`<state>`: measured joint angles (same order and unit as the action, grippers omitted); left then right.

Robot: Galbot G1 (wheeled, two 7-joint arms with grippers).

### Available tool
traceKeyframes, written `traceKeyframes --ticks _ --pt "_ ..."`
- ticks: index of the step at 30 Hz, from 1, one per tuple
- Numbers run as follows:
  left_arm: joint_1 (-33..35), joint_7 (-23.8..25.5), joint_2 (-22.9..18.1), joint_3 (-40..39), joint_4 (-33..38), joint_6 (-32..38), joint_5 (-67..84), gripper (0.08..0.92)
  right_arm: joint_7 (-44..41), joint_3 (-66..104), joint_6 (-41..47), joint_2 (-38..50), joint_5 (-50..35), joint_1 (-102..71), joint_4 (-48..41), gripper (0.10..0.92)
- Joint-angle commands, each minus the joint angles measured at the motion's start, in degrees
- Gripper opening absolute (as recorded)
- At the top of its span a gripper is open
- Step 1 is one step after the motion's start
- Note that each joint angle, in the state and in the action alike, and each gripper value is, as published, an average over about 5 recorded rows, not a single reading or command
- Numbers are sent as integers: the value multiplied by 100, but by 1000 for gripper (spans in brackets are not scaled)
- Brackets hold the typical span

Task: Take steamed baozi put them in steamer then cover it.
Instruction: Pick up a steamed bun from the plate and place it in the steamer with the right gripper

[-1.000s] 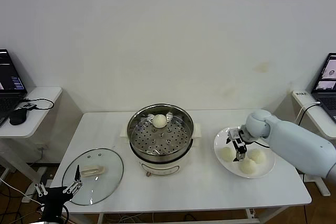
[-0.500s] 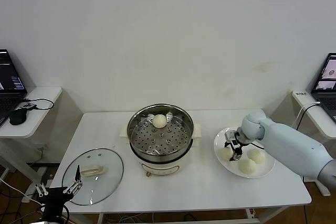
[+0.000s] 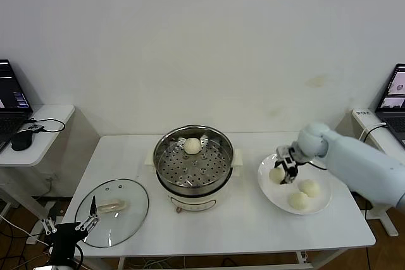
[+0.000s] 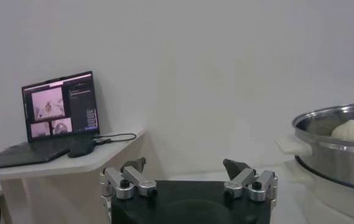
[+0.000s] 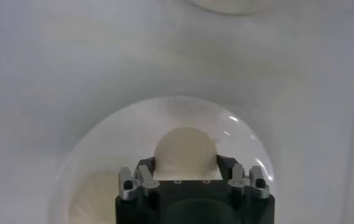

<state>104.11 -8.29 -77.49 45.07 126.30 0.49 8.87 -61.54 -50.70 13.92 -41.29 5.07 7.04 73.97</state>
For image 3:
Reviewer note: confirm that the black computer mouse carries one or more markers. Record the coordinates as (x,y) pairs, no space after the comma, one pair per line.
(21,140)

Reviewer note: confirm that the cream electric cooker base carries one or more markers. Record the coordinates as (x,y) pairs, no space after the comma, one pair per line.
(196,202)

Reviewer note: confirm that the black laptop beside mouse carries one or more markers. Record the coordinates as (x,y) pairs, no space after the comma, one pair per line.
(12,93)

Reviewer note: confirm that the white side table with mouse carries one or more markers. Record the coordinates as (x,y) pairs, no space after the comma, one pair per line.
(53,118)

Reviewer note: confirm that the white round plate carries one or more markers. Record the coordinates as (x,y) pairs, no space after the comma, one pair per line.
(316,169)

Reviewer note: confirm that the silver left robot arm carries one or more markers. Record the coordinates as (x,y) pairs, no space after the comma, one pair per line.
(42,267)

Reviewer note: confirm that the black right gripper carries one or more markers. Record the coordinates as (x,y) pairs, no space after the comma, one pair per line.
(289,156)

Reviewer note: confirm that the black laptop beside power strip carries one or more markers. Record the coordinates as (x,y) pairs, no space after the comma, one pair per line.
(392,121)

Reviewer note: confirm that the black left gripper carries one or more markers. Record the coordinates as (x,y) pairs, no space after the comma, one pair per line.
(64,241)

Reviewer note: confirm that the white main table frame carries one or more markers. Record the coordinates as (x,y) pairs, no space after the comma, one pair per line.
(303,258)

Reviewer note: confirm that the white steamed baozi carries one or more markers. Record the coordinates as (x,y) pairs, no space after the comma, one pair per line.
(192,146)
(298,202)
(276,175)
(309,187)

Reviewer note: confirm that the stainless steel steamer basket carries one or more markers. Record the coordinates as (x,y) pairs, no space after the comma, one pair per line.
(177,172)

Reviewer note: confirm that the white side table with strip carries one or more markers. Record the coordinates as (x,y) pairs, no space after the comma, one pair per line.
(387,148)

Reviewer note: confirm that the glass pot lid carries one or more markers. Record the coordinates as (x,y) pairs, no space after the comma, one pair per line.
(126,194)

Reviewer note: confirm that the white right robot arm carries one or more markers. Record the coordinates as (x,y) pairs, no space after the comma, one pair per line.
(364,162)

